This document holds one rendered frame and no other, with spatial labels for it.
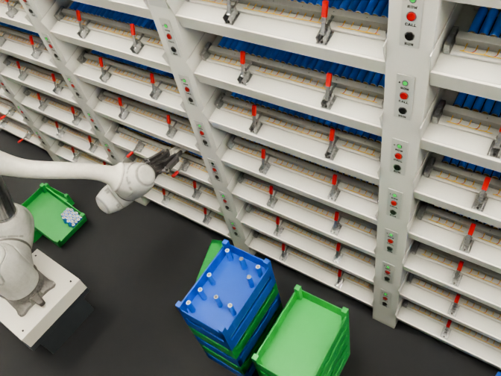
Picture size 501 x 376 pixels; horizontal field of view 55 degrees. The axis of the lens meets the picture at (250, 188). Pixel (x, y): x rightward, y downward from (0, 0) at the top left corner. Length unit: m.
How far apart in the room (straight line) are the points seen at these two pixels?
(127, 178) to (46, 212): 1.21
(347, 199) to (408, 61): 0.61
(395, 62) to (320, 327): 0.98
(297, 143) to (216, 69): 0.33
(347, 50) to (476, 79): 0.28
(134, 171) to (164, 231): 0.92
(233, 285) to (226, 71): 0.76
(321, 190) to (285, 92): 0.39
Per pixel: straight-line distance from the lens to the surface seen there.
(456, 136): 1.20
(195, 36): 1.48
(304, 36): 1.18
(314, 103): 1.29
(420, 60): 1.06
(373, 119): 1.23
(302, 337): 1.72
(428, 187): 1.34
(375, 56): 1.11
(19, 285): 2.12
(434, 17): 1.00
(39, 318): 2.16
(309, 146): 1.44
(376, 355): 2.04
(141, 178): 1.61
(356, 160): 1.39
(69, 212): 2.70
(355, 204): 1.53
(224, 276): 1.78
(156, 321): 2.25
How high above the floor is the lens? 1.91
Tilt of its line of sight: 49 degrees down
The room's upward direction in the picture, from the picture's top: 15 degrees counter-clockwise
